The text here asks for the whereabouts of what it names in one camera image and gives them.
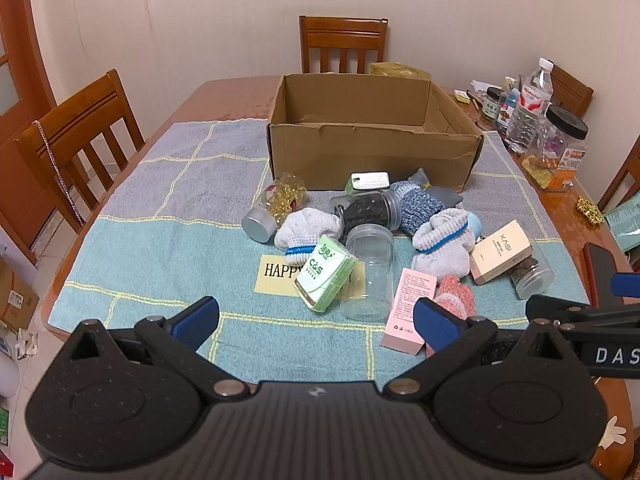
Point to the wooden door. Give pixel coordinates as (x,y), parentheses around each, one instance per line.
(20,125)

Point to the crumpled white paper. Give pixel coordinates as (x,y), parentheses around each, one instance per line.
(27,345)

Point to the small jar brown contents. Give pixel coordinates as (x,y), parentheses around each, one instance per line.
(535,275)

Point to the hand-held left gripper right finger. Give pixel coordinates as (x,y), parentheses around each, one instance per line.
(435,325)

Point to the small green white box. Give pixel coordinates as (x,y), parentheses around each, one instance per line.
(367,182)

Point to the beige carton box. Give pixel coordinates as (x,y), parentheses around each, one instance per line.
(500,255)

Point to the clear plastic jar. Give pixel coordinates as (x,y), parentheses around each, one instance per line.
(370,280)

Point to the small jar dark lid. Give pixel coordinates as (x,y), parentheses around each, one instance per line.
(491,107)

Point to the grey toy shark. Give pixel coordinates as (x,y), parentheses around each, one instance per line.
(447,196)

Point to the blue grey knit sock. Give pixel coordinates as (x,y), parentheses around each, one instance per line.
(417,207)

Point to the clear water bottle red label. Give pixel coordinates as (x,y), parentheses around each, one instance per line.
(530,105)

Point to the small yellow box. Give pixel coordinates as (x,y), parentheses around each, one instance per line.
(462,96)

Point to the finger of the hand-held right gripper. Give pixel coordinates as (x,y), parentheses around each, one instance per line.
(550,307)
(627,285)

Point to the brown cardboard box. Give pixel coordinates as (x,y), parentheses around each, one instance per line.
(370,160)

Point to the large clear jar black lid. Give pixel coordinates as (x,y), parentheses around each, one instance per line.
(555,150)

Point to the black phone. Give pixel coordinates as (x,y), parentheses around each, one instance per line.
(600,270)

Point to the small bottle blue cap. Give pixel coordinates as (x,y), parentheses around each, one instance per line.
(509,105)

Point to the yellow capsule jar silver lid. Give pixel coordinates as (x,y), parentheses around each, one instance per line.
(285,197)

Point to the light blue round object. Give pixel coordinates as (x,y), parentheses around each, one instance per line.
(474,222)

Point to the white papers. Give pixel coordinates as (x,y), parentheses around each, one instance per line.
(482,84)

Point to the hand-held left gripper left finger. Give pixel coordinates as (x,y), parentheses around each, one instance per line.
(195,321)

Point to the clear jar dark contents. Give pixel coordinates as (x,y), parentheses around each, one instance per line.
(365,210)

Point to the cardboard box on floor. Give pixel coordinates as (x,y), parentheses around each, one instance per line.
(15,295)

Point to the green tissue packet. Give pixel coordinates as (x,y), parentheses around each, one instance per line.
(322,272)

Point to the yellow green tea box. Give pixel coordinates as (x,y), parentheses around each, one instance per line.
(395,69)

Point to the pink fuzzy sock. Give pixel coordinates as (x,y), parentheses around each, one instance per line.
(455,295)

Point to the pink carton box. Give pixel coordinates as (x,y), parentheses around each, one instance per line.
(400,305)

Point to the gold foil packet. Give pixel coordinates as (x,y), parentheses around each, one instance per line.
(537,174)

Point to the gold foil ornament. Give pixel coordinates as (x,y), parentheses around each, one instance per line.
(590,210)

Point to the white sock blue stripe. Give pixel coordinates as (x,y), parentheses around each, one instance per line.
(442,245)
(305,230)

